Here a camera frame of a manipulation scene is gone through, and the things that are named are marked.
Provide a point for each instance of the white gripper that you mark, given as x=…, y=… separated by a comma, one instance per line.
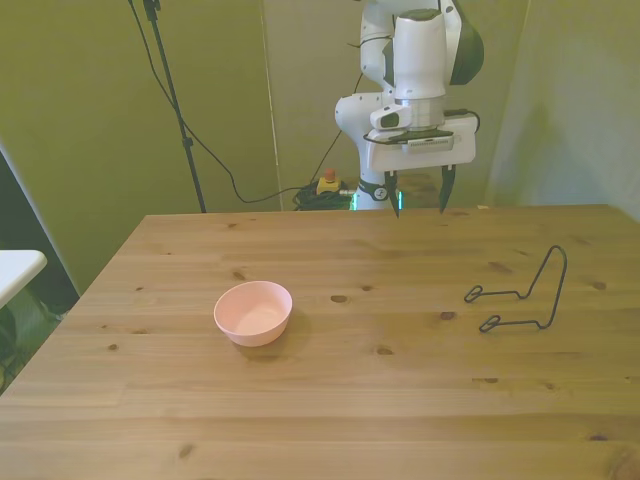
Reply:
x=425, y=157

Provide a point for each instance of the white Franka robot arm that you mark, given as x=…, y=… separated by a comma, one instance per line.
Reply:
x=420, y=50

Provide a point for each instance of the white side table top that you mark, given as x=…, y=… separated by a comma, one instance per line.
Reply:
x=17, y=270

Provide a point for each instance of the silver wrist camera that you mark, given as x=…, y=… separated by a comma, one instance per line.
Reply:
x=430, y=141

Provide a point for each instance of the pink plastic bowl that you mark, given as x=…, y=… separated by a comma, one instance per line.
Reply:
x=252, y=315

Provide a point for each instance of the black tripod stand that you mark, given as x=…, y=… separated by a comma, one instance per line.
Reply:
x=187, y=142

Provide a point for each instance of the black leaning panel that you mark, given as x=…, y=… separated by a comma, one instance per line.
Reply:
x=30, y=220

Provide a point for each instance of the yellow emergency stop box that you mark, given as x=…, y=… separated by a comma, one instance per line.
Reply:
x=330, y=185

